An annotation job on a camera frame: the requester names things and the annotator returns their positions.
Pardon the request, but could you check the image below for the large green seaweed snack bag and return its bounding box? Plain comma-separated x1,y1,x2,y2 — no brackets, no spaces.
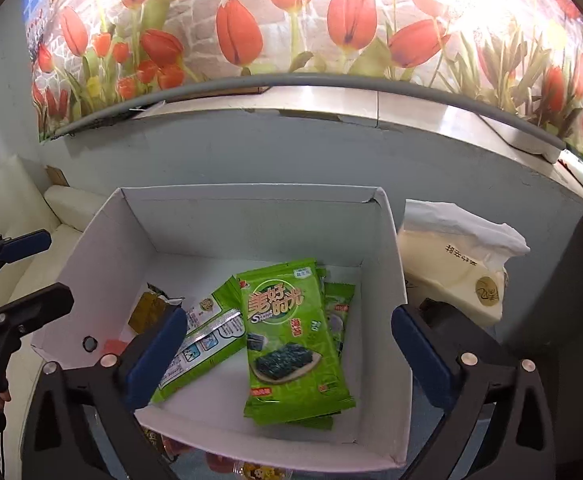
236,259,355,416

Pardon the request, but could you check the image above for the small green seaweed snack bag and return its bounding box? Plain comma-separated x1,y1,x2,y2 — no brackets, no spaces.
243,403,342,431

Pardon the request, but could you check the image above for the cream tissue pack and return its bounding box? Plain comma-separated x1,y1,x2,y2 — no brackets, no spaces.
397,200,530,328

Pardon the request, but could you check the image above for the gold brown snack packet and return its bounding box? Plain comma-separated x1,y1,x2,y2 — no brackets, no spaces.
128,283,183,335

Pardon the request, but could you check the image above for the seaweed bag underneath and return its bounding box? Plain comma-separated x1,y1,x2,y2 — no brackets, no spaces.
316,266,355,356

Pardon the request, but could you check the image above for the white cardboard box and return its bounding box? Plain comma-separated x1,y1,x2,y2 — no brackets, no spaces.
32,184,412,474

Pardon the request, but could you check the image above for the orange yellow jelly cup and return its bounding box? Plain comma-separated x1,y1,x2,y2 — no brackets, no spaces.
235,463,290,480

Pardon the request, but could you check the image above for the silver backed seaweed bag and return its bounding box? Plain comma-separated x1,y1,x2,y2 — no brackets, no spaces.
152,276,245,403

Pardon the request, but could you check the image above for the tulip wall picture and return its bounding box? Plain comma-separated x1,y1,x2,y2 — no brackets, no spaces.
22,0,583,157

